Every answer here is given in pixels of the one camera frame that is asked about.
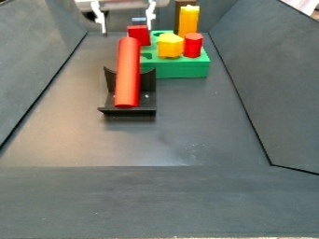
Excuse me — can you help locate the red cylinder block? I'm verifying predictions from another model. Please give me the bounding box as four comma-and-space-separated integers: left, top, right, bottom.
115, 37, 141, 107

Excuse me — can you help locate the red hexagon block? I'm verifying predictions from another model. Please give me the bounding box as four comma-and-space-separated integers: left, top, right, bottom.
183, 33, 203, 58

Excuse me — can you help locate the blue square block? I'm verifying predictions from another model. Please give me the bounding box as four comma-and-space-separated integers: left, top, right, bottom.
133, 17, 147, 25

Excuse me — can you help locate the red square block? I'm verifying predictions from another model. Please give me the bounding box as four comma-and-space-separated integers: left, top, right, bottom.
127, 24, 151, 46

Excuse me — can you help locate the green shape sorter base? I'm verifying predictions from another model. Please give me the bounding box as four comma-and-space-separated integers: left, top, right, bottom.
141, 30, 211, 78

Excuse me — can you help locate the yellow star block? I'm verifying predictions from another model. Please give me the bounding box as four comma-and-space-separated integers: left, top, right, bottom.
179, 5, 199, 37

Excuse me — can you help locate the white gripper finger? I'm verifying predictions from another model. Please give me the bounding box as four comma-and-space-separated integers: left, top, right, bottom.
91, 0, 106, 34
145, 0, 158, 30

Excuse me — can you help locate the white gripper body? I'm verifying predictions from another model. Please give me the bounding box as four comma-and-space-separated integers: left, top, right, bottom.
75, 0, 171, 12

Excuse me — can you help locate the black cradle stand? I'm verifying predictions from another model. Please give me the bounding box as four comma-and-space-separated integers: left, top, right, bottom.
99, 67, 158, 116

